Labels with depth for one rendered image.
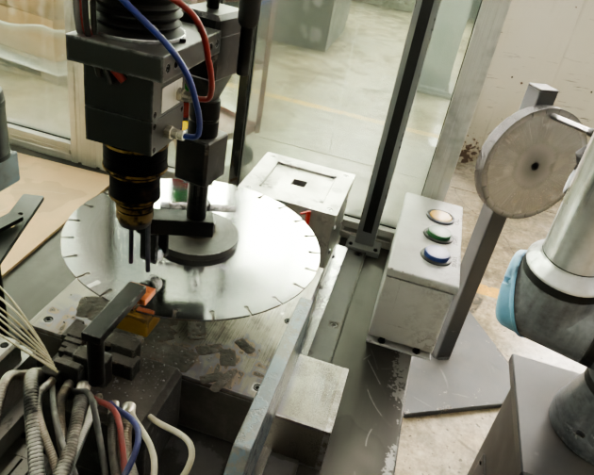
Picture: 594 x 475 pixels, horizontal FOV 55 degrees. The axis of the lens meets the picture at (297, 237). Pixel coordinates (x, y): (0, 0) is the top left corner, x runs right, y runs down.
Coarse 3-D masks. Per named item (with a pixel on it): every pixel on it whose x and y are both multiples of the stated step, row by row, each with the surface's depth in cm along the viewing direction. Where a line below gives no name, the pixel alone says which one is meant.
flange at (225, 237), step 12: (216, 216) 79; (216, 228) 76; (228, 228) 77; (180, 240) 72; (192, 240) 73; (204, 240) 73; (216, 240) 74; (228, 240) 74; (168, 252) 71; (180, 252) 71; (192, 252) 71; (204, 252) 71; (216, 252) 72; (228, 252) 73
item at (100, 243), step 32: (224, 192) 87; (256, 192) 89; (96, 224) 74; (256, 224) 81; (288, 224) 82; (64, 256) 68; (96, 256) 69; (224, 256) 73; (256, 256) 74; (288, 256) 75; (96, 288) 64; (160, 288) 65; (192, 288) 66; (224, 288) 67; (256, 288) 68; (288, 288) 69; (192, 320) 62
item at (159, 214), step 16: (192, 192) 63; (160, 208) 65; (192, 208) 64; (160, 224) 64; (176, 224) 64; (192, 224) 64; (208, 224) 65; (144, 240) 65; (160, 240) 67; (144, 256) 66
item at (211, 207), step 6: (162, 204) 72; (168, 204) 72; (174, 204) 72; (180, 204) 72; (186, 204) 73; (210, 204) 73; (210, 210) 73; (216, 210) 73; (222, 210) 74; (228, 210) 74; (234, 210) 74
